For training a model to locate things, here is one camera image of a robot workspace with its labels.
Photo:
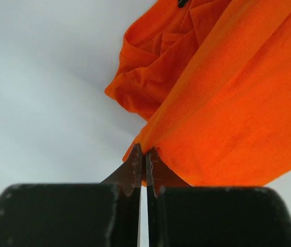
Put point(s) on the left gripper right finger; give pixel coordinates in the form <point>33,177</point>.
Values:
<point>182,215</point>

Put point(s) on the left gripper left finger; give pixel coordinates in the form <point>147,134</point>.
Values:
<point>75,214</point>

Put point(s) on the orange t shirt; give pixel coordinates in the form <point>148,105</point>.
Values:
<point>212,79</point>

